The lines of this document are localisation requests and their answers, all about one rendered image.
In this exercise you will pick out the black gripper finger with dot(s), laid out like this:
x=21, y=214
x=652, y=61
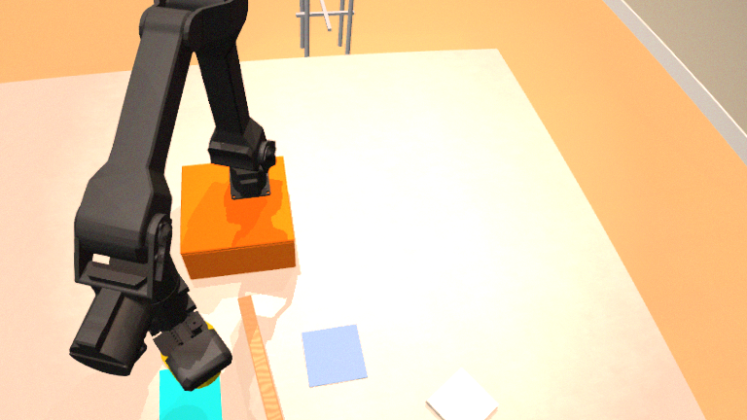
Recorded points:
x=163, y=344

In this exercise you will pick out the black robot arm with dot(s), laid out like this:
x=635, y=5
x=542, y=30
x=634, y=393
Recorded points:
x=125, y=209

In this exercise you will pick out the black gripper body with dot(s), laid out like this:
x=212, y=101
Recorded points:
x=197, y=355

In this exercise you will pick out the yellow cup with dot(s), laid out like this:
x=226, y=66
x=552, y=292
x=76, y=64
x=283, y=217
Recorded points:
x=208, y=382

